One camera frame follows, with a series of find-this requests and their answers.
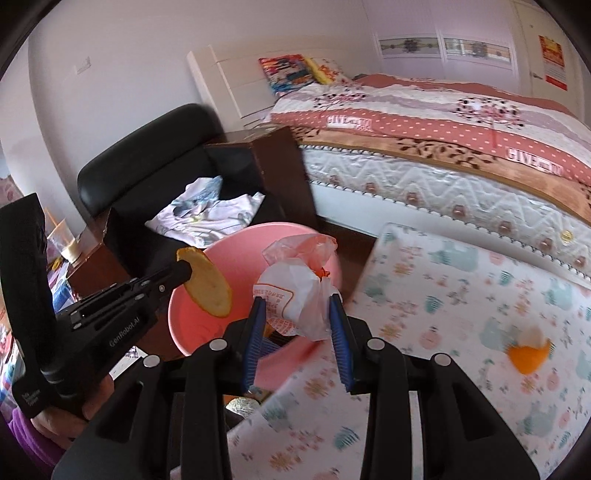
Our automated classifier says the white printed cloth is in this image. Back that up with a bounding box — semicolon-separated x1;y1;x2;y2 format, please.
145;176;266;247

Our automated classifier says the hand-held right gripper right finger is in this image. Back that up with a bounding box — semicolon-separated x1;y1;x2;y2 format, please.
327;293;541;480

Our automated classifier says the white quilted mattress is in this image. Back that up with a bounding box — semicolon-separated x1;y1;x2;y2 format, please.
302;145;591;282

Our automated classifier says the person's left hand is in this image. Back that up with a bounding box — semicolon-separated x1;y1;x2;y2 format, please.
28;371;114;441

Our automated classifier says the animal-print floor mat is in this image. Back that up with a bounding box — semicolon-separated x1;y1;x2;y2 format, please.
171;223;591;480

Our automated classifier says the colourful patterned pillow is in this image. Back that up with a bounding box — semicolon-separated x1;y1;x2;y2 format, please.
259;54;319;97

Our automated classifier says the pink plastic bucket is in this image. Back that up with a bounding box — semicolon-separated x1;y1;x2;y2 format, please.
167;222;345;398

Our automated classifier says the white plastic bag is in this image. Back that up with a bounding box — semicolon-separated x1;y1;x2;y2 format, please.
252;234;340;342

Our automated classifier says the yellow white pillow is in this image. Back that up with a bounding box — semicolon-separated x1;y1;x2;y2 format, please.
305;58;352;86

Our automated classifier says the pale round object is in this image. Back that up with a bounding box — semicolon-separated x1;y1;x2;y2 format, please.
228;396;259;418

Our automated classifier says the pink dotted floral quilt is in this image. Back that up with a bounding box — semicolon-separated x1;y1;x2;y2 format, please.
270;74;591;185

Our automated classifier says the orange peel piece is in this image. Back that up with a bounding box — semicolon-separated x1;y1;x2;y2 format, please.
507;325;552;374

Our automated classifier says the wooden side table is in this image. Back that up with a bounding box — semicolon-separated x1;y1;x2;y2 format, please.
65;217;134;298

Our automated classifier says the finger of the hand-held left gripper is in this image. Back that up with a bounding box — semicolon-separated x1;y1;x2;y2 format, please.
131;260;195;301

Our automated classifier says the white room door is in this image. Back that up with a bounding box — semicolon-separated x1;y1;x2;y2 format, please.
517;0;583;100

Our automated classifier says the red door poster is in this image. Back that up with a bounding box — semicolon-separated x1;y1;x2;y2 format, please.
538;34;568;90

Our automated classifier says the black leather wooden armchair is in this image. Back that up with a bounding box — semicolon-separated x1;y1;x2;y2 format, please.
76;103;319;296

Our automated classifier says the orange peel slice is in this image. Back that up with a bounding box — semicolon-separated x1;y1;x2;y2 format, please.
177;247;233;318

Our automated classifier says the clear plastic cup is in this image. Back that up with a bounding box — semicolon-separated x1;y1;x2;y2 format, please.
46;226;79;264

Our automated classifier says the cream bed headboard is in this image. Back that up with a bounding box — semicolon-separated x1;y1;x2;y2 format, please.
187;45;278;130

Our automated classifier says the lilac sliding-door wardrobe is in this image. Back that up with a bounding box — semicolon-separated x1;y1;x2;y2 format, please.
365;0;522;75

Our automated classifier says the person's left forearm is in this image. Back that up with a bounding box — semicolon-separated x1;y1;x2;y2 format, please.
7;406;70;469

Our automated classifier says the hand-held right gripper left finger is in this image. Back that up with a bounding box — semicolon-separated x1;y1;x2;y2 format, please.
51;295;269;480

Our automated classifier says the bed with patterned quilt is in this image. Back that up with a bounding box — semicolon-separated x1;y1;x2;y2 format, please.
293;124;591;222

